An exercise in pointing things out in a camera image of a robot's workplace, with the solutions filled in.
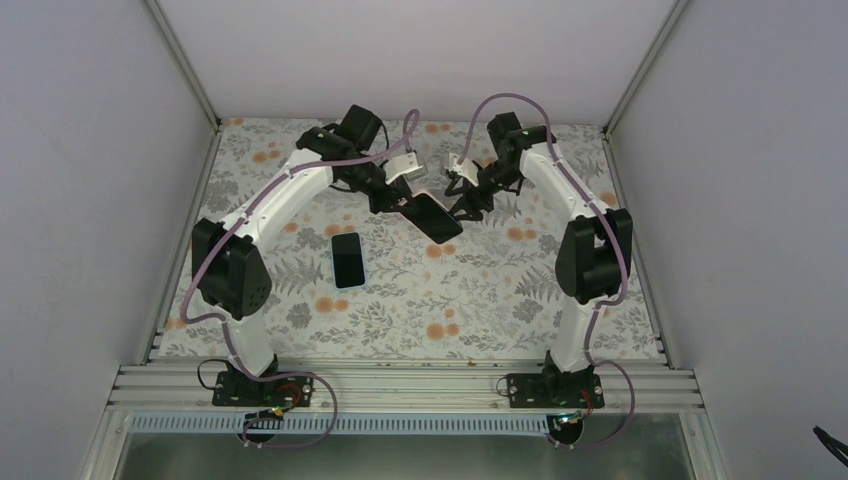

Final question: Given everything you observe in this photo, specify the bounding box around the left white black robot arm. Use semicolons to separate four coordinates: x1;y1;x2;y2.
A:
180;105;420;405

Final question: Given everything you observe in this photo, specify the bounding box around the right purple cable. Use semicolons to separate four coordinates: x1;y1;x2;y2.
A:
460;92;639;452

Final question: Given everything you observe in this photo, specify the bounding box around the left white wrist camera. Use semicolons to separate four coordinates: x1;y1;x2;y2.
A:
382;151;424;184

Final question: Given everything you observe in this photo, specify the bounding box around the aluminium rail frame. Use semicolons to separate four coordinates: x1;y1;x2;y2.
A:
107;360;705;413

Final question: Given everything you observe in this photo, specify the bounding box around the phone in blue case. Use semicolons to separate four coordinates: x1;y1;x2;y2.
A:
330;232;367;290

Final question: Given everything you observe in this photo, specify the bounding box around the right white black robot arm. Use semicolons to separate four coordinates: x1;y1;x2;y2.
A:
445;112;633;407

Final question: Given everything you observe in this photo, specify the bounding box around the black object at edge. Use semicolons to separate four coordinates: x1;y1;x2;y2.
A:
812;425;848;467

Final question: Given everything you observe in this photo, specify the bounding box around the floral patterned table mat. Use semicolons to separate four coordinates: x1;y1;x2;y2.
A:
158;118;661;361

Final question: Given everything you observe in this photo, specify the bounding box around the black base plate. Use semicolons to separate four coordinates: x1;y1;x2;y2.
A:
211;371;314;409
505;370;605;409

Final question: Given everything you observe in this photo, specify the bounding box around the phone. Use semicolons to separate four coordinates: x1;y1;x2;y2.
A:
402;192;464;245
330;232;367;290

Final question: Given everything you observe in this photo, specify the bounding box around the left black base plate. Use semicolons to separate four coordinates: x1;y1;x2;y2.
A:
211;371;314;409

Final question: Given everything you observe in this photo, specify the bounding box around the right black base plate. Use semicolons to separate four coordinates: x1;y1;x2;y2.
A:
505;370;605;409

